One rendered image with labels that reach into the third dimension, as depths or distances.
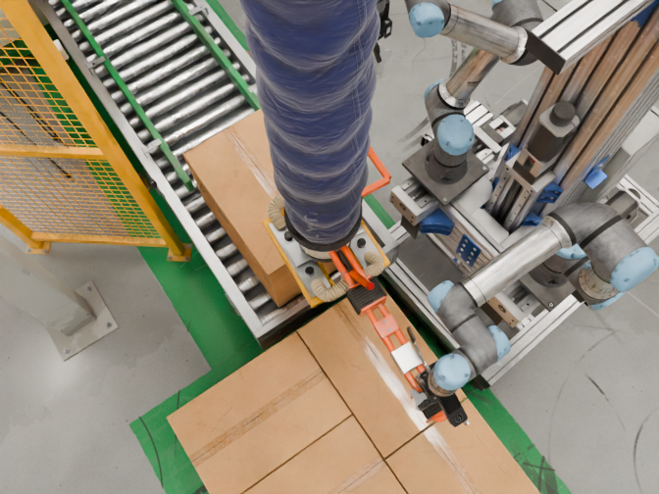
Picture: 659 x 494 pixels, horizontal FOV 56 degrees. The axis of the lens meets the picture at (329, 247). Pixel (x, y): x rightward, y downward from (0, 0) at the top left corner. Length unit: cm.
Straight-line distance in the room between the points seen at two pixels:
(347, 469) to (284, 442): 25
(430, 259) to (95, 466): 182
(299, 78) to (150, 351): 228
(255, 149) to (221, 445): 112
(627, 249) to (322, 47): 87
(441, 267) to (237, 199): 113
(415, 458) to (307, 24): 180
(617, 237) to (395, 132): 216
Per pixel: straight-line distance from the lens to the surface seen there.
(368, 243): 198
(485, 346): 146
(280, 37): 100
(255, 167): 233
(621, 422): 324
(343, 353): 247
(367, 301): 178
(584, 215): 154
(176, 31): 333
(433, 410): 173
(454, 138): 203
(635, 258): 154
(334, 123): 118
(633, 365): 332
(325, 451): 242
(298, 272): 194
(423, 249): 299
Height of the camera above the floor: 296
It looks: 68 degrees down
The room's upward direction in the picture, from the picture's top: 3 degrees counter-clockwise
